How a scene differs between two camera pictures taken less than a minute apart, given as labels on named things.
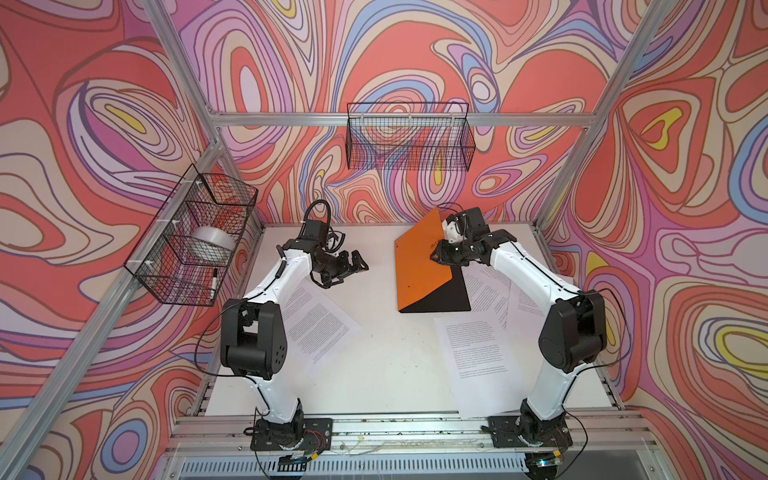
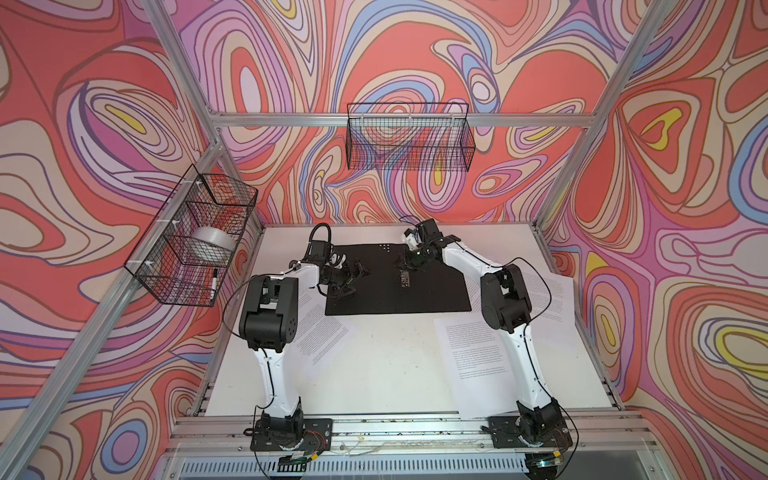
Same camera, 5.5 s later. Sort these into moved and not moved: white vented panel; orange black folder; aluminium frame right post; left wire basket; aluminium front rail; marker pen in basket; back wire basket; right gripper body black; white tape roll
Moved: orange black folder; right gripper body black
Not moved: aluminium front rail; marker pen in basket; left wire basket; back wire basket; white vented panel; aluminium frame right post; white tape roll
